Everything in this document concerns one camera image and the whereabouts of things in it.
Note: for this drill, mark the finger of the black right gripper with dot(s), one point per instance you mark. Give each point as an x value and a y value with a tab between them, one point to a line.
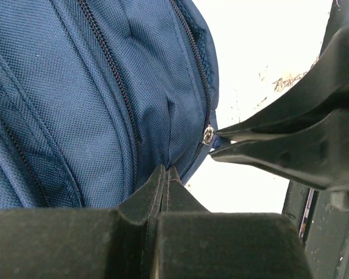
325	87
293	162

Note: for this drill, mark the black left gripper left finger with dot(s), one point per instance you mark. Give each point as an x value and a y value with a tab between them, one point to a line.
83	243

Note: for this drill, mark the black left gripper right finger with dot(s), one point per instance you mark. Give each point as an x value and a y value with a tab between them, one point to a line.
192	242

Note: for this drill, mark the navy blue student backpack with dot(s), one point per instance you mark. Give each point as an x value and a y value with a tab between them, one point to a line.
94	95

